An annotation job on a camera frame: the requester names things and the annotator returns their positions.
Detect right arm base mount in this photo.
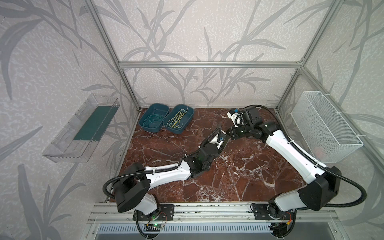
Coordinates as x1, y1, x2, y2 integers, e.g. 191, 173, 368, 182
250, 203, 294, 222

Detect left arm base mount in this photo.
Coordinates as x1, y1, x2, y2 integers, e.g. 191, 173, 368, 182
133, 204, 175, 221

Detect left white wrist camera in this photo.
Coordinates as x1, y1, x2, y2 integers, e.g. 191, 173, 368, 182
209, 133, 227, 149

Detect white wire mesh basket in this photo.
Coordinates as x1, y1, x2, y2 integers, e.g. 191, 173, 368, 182
291, 91, 364, 164

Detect clear acrylic wall shelf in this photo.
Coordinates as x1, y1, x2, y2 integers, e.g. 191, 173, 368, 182
43, 94, 120, 163

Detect grey perforated cable spool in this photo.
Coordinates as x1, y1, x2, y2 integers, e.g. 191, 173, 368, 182
199, 126, 230, 154

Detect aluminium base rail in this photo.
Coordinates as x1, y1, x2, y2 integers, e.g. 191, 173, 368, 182
87, 202, 340, 224

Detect aluminium frame rail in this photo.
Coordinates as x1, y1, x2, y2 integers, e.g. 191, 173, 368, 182
91, 1, 384, 170

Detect green coiled cable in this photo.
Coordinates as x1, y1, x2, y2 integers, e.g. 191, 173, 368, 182
142, 110, 167, 130

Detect yellow cable bundle in bin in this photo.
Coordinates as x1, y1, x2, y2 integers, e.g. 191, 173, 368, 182
166, 105, 190, 130

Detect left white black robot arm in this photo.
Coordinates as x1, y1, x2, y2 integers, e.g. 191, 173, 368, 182
102, 143, 225, 218

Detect right teal plastic bin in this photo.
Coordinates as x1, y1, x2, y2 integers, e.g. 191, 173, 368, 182
163, 104, 195, 135

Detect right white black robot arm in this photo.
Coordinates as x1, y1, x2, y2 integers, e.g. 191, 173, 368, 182
227, 105, 368, 212

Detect teal plastic bin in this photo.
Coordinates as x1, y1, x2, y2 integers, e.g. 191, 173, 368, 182
139, 103, 170, 133
163, 104, 195, 135

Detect left teal plastic bin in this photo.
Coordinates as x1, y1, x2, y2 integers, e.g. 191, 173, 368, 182
139, 103, 170, 133

